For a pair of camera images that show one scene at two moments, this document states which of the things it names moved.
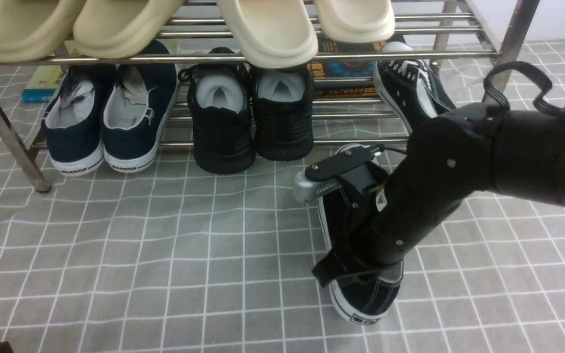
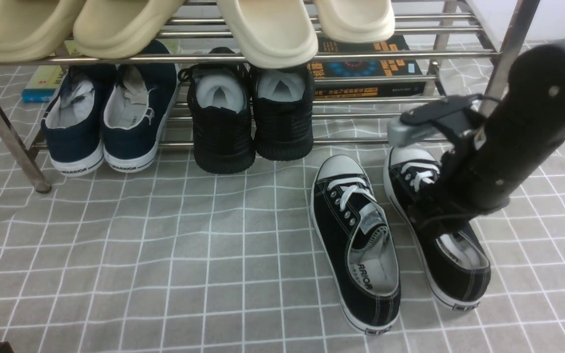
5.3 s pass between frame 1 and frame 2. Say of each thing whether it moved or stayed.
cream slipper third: stayed
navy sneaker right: stayed
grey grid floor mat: stayed
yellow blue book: stayed
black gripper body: moved
